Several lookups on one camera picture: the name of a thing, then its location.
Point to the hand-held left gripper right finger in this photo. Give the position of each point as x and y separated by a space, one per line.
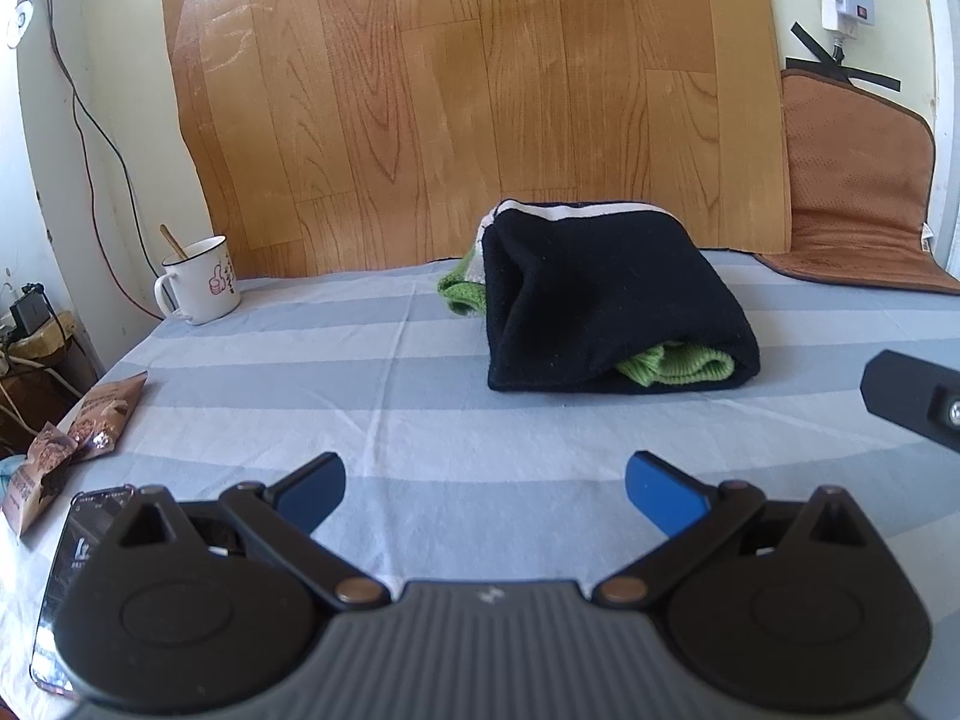
660 495

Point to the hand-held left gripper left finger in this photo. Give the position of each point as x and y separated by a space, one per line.
315 491

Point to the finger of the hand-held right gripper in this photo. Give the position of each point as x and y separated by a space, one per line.
904 390

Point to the dark navy garment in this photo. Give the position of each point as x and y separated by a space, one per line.
607 292

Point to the grey striped bed sheet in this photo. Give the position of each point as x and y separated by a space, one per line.
375 405

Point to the brown perforated mat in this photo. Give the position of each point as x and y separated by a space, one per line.
855 180

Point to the brown snack packet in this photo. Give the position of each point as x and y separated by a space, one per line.
109 416
37 476

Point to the white enamel mug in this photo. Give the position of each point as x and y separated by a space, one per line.
206 285

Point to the black smartphone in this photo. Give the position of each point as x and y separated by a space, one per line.
71 562

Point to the wooden stick in mug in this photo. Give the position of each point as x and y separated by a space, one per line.
172 240

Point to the black tape strips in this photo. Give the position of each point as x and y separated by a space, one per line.
862 75

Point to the black power adapter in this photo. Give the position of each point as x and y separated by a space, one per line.
31 311

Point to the white window frame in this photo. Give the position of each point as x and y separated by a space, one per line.
946 90

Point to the wood pattern wall sheet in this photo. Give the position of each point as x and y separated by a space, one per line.
465 90

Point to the white wall hook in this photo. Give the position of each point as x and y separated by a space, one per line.
16 24

